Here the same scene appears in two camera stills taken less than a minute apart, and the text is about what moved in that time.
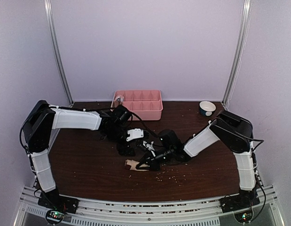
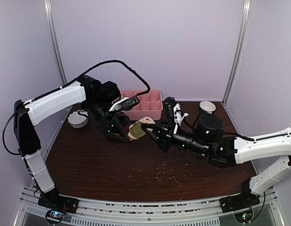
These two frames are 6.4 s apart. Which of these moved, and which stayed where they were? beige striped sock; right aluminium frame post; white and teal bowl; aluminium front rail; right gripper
Moved: right gripper; beige striped sock
Stayed: white and teal bowl; right aluminium frame post; aluminium front rail
